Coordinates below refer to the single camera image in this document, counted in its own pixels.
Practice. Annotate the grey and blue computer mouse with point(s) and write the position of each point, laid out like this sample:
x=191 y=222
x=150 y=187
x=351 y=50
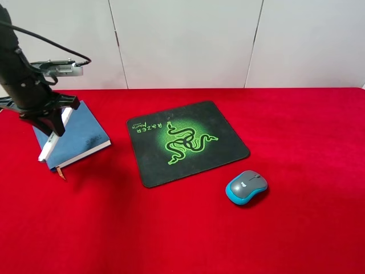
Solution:
x=245 y=186

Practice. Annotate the white pen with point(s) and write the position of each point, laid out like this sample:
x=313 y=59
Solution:
x=53 y=138

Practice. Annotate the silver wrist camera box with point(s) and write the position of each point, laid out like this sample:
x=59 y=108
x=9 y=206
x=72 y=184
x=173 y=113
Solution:
x=58 y=68

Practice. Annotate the red velvet table cloth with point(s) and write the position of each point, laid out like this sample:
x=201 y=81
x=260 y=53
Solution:
x=307 y=143

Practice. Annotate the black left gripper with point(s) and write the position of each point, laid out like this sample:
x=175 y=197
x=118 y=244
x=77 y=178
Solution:
x=43 y=111

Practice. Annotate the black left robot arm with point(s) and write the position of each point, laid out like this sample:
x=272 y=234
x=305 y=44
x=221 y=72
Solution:
x=18 y=76

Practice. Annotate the black green mouse pad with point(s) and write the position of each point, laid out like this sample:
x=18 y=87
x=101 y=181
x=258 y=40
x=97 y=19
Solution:
x=173 y=144

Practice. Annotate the orange bookmark ribbon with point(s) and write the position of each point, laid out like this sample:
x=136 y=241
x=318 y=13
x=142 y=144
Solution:
x=60 y=173

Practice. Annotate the blue notebook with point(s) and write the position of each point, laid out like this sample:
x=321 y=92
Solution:
x=83 y=137

